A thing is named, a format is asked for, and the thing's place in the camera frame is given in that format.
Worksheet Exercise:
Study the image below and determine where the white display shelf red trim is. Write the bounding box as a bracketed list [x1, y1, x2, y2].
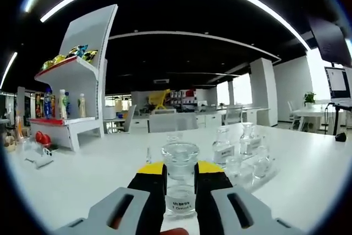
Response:
[29, 4, 119, 152]

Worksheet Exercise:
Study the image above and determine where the potted green plant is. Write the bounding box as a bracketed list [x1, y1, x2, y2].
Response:
[304, 91, 316, 108]

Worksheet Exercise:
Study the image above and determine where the black monitor cable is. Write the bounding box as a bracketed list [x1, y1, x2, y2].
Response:
[323, 102, 340, 136]

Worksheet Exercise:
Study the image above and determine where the white box appliance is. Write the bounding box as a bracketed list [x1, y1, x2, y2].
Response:
[103, 105, 117, 121]

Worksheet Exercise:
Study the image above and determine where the clear glass reagent bottle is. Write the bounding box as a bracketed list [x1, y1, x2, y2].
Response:
[212, 126, 232, 164]
[166, 132, 184, 144]
[225, 155, 243, 177]
[239, 122, 261, 156]
[161, 141, 200, 218]

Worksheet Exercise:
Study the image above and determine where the white green drink bottle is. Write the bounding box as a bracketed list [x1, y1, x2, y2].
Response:
[59, 89, 68, 119]

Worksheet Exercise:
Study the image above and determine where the small computer monitor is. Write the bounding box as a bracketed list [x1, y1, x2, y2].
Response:
[324, 66, 352, 101]

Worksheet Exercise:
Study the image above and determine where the cream white drink bottle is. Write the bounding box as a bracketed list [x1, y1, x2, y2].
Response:
[78, 93, 86, 118]

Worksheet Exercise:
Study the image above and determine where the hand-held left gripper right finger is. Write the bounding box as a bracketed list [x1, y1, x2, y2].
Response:
[194, 160, 303, 235]

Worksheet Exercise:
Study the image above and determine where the orange printed package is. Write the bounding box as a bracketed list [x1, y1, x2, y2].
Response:
[35, 93, 45, 119]

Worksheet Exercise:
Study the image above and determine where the white office chair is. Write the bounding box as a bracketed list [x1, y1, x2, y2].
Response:
[224, 106, 244, 125]

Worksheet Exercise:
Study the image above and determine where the dark hanging monitor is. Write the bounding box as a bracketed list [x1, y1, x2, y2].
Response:
[307, 16, 352, 65]

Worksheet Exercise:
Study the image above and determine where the person's left hand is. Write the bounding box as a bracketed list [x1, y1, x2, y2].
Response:
[160, 227, 190, 235]

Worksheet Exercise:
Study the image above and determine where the red round object pair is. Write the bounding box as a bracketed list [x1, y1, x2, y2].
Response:
[35, 130, 52, 147]

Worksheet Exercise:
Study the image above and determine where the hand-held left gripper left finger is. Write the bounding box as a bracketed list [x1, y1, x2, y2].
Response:
[53, 161, 168, 235]

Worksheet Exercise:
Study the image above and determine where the background storage rack with boxes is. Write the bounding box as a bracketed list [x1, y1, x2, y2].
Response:
[169, 89, 197, 106]

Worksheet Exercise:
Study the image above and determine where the straight ceiling light strip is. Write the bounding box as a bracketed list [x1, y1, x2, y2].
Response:
[0, 52, 18, 89]

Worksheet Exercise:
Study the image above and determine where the white desk with drawers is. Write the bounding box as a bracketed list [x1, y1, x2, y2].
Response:
[197, 107, 272, 128]

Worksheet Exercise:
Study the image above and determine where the clear acrylic reagent rack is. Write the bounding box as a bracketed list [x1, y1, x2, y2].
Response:
[145, 123, 276, 192]

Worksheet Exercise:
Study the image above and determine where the pile of colourful snack packets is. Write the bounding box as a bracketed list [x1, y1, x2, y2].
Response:
[41, 44, 98, 71]

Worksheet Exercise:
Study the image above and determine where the white side table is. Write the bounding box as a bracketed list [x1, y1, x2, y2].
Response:
[291, 107, 331, 131]

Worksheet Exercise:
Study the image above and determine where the yellow metal frame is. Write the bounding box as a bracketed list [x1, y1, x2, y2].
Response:
[148, 89, 171, 111]

